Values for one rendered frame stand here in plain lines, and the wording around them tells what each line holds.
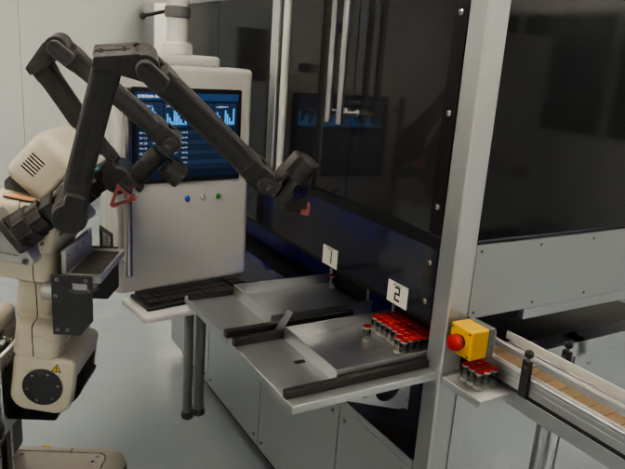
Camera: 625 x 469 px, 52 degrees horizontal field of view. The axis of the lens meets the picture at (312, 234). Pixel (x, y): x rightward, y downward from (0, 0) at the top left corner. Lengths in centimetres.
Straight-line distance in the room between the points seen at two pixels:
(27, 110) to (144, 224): 457
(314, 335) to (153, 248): 73
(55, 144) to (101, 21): 514
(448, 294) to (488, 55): 54
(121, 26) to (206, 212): 467
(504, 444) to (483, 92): 98
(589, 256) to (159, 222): 133
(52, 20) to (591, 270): 563
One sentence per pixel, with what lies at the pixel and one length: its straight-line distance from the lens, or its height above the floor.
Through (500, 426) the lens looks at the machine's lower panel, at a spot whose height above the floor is 67.
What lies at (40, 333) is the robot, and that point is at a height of 88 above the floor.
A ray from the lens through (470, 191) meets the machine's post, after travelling 149.
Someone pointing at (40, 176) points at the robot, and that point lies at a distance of 167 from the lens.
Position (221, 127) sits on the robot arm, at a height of 144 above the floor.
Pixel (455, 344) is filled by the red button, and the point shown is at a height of 100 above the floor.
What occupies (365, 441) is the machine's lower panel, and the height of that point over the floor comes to 53.
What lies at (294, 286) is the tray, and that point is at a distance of 208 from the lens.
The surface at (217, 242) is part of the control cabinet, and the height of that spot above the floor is 94.
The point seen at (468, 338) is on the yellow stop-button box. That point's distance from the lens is 151.
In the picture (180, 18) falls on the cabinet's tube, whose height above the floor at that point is 170.
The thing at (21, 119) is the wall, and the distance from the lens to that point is 668.
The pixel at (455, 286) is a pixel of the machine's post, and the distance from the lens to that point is 154.
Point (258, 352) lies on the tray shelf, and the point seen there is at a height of 88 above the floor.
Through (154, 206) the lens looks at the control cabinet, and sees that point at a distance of 219.
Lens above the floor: 160
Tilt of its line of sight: 15 degrees down
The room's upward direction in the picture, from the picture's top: 4 degrees clockwise
